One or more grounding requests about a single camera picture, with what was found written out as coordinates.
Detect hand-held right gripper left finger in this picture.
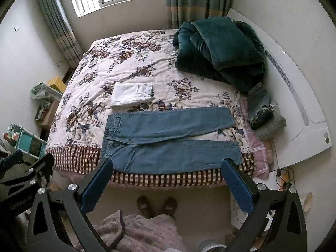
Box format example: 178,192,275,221
26,158,114,252

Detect folded white pants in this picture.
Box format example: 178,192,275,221
110,82,154,108

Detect folded frayed denim garment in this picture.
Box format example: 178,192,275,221
247,82,279,130

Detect pink striped pillow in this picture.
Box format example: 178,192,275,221
238,94,275,179

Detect grey folded cloth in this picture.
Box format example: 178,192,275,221
253,108,286,141

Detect floral bedspread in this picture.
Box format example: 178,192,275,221
45,30,263,188

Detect teal storage shelf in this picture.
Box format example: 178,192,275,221
3,123,48,160

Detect yellow box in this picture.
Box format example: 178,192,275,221
47,76,66,93

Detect white round bin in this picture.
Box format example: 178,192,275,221
198,239,226,252

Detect white headboard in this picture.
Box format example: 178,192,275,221
226,8,330,170

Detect grey-green striped curtain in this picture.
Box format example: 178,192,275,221
164,0,237,30
34,0,84,70

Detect blue denim pants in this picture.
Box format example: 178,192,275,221
104,107,243,175

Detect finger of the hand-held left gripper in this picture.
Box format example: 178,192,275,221
0,150,25,175
16,153,55,189

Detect wooden nightstand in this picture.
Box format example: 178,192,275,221
35,98,59,130

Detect brown slipper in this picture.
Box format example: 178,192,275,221
160,197,177,218
136,196,155,218

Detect dark green jacket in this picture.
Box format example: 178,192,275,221
175,16,268,92

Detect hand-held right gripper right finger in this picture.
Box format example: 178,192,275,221
221,158,308,252

